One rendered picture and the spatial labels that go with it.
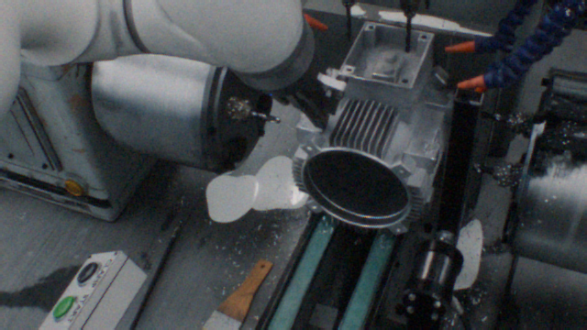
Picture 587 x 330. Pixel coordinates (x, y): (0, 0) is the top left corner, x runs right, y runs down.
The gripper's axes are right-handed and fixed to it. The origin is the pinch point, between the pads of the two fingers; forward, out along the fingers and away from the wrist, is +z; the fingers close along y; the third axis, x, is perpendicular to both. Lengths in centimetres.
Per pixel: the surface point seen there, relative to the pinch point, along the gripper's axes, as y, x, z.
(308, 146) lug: 0.2, 4.6, 1.2
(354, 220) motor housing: -5.8, 11.3, 13.8
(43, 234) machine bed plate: 48, 28, 20
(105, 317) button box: 13.5, 32.0, -11.9
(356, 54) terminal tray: -1.5, -10.2, 4.7
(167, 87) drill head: 21.1, 1.9, -1.8
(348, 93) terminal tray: -2.7, -3.9, 2.6
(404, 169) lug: -12.8, 4.5, 1.2
